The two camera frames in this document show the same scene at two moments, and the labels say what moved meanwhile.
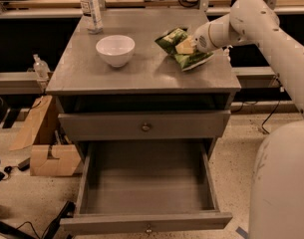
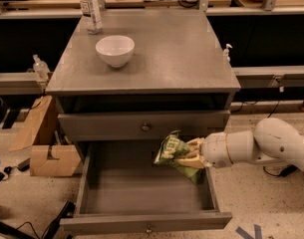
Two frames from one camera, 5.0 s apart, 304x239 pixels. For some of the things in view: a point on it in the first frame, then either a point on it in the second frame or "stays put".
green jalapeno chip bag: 181,45 -> 172,146
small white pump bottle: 226,52 stays put
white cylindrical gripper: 201,39 -> 213,149
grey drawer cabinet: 144,79 stays put
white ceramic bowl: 117,50 stays put
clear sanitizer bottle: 41,68 stays put
